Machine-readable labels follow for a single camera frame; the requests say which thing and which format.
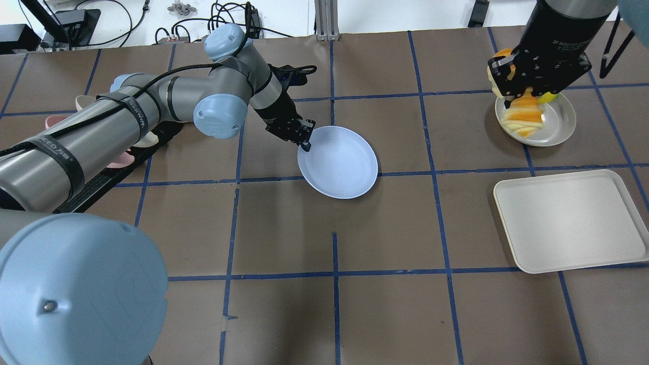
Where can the blue plate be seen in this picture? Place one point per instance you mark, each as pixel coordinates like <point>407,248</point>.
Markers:
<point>340,163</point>

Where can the yellow lemon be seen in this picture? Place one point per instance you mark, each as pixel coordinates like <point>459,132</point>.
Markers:
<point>547,97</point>

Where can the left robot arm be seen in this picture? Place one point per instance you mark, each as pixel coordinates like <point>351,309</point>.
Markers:
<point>79,288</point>

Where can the aluminium frame post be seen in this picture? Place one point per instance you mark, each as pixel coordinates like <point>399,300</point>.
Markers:
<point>326,20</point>

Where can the black dish rack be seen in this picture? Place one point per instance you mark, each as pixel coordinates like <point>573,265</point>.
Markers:
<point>107,179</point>

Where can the cream white plate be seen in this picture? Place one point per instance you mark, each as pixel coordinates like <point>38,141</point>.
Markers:
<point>149,140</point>

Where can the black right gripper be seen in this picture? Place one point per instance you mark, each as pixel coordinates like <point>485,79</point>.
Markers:
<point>553,46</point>

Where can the white shallow bowl plate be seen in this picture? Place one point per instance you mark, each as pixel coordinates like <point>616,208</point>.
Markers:
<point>553,124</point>

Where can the orange striped bread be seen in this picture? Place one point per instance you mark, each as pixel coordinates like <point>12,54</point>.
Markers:
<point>519,109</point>

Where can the white rectangular tray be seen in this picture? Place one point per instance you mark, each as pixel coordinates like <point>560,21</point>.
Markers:
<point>570,221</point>

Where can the pink plate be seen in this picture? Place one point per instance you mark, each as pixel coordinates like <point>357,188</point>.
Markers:
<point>124,160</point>

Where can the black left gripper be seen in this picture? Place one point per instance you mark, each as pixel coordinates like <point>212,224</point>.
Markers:
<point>278,113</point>

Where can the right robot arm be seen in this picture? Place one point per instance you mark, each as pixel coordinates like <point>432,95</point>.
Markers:
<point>592,15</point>

